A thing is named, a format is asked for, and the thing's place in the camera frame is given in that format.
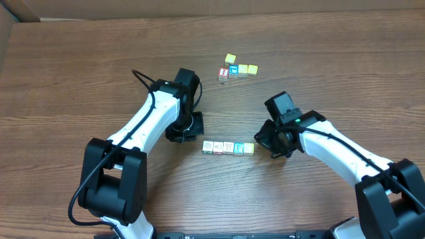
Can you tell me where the white block green side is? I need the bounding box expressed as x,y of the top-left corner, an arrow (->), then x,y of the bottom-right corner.
202,141 -> 214,154

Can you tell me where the lone yellow block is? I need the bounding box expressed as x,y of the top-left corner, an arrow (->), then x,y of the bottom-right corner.
243,143 -> 255,155

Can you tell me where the white block red side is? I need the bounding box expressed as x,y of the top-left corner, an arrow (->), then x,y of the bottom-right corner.
212,141 -> 224,155

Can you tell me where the blue letter P block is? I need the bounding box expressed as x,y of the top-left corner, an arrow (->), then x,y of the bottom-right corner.
233,142 -> 244,155

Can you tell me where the white letter W block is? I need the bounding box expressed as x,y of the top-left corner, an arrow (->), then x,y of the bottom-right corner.
222,142 -> 234,155

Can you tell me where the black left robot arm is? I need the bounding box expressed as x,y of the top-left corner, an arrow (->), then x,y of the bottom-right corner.
68,68 -> 204,239

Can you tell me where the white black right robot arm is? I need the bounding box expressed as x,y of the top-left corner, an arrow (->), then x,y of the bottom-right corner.
254,92 -> 424,239

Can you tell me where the red letter I block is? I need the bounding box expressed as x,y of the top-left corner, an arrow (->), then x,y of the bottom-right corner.
218,68 -> 228,82

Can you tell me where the yellow block row end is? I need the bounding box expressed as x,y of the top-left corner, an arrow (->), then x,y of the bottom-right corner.
247,64 -> 258,78

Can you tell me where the yellow block middle row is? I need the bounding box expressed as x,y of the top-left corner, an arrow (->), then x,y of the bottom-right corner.
238,64 -> 248,78

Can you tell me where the yellow block far top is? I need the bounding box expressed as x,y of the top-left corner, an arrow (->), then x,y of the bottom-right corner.
224,53 -> 236,67

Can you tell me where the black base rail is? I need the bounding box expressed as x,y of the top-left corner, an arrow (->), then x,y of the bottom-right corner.
94,228 -> 391,239

